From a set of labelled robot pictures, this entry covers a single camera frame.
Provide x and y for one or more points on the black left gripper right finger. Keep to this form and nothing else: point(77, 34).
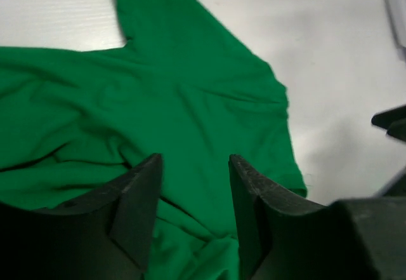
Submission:
point(285, 236)

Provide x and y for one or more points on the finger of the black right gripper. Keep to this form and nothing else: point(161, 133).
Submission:
point(392, 121)

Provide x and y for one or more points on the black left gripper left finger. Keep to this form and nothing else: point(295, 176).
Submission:
point(105, 233)

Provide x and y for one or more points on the green t shirt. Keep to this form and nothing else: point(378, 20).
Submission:
point(182, 86)

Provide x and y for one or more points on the white clothes rack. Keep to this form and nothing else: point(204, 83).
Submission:
point(395, 10)

